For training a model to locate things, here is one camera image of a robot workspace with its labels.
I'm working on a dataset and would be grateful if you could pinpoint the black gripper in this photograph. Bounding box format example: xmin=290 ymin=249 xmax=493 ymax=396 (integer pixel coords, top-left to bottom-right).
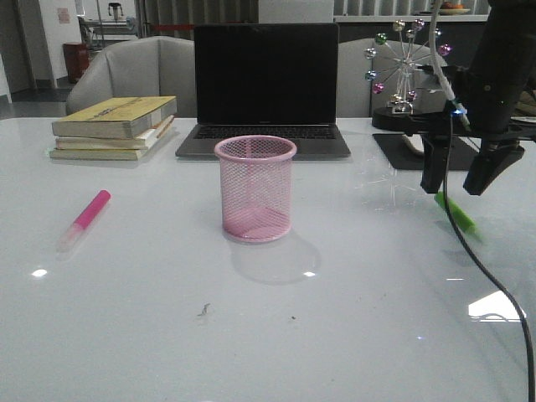
xmin=402 ymin=66 xmax=535 ymax=195

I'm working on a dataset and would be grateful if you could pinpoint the green highlighter pen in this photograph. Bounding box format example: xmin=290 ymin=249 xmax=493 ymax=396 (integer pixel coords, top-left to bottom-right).
xmin=434 ymin=192 xmax=482 ymax=242

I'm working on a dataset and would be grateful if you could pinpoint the pink highlighter pen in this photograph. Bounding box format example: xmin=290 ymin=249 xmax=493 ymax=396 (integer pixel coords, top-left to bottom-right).
xmin=56 ymin=189 xmax=111 ymax=253

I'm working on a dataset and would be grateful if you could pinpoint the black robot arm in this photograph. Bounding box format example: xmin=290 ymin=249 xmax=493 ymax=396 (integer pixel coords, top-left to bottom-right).
xmin=403 ymin=1 xmax=535 ymax=195

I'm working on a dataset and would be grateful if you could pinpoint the pink mesh pen holder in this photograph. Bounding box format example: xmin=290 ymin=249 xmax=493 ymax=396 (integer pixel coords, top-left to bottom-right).
xmin=214 ymin=135 xmax=296 ymax=243

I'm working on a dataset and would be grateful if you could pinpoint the white computer mouse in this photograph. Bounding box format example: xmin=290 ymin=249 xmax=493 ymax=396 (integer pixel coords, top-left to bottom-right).
xmin=402 ymin=134 xmax=425 ymax=157

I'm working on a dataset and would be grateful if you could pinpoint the black mouse pad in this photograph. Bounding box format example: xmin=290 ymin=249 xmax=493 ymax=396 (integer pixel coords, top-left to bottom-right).
xmin=373 ymin=133 xmax=477 ymax=171

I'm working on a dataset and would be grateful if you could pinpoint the ferris wheel desk toy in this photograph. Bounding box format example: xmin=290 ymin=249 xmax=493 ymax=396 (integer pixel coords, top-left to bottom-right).
xmin=372 ymin=18 xmax=451 ymax=130

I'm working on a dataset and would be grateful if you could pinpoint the right grey chair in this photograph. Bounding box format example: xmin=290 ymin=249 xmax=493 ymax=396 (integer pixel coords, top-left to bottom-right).
xmin=337 ymin=38 xmax=449 ymax=119

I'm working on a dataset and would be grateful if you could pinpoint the grey chair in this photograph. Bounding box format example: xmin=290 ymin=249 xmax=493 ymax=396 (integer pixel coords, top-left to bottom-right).
xmin=66 ymin=36 xmax=197 ymax=117
xmin=337 ymin=38 xmax=449 ymax=119

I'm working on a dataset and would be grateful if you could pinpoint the fruit bowl on counter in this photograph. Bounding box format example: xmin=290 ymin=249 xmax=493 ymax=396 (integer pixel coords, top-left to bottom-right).
xmin=439 ymin=1 xmax=471 ymax=16

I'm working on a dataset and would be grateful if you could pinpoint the grey open laptop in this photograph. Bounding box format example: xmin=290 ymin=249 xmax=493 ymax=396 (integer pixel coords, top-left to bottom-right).
xmin=175 ymin=23 xmax=350 ymax=160

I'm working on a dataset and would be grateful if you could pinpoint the middle white book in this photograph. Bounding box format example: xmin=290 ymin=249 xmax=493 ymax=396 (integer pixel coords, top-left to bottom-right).
xmin=55 ymin=116 xmax=174 ymax=150

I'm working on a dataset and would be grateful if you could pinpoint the left grey chair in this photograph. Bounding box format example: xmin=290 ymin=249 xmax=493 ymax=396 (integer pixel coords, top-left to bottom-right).
xmin=66 ymin=36 xmax=197 ymax=117

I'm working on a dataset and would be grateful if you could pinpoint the top yellow book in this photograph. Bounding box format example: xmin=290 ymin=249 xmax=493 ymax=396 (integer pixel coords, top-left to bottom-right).
xmin=52 ymin=95 xmax=177 ymax=139

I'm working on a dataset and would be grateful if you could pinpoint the bottom pale book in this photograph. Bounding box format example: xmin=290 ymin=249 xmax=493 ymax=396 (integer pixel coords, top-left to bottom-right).
xmin=49 ymin=133 xmax=167 ymax=161

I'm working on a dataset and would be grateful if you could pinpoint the red trash bin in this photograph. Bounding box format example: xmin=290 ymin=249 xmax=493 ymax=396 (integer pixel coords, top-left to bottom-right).
xmin=63 ymin=43 xmax=89 ymax=83

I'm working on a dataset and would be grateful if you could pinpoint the black cable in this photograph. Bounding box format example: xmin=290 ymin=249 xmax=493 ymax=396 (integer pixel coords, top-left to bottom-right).
xmin=442 ymin=115 xmax=536 ymax=402

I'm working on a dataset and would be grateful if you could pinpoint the white cable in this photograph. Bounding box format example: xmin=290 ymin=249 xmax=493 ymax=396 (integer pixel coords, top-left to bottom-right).
xmin=429 ymin=0 xmax=472 ymax=129

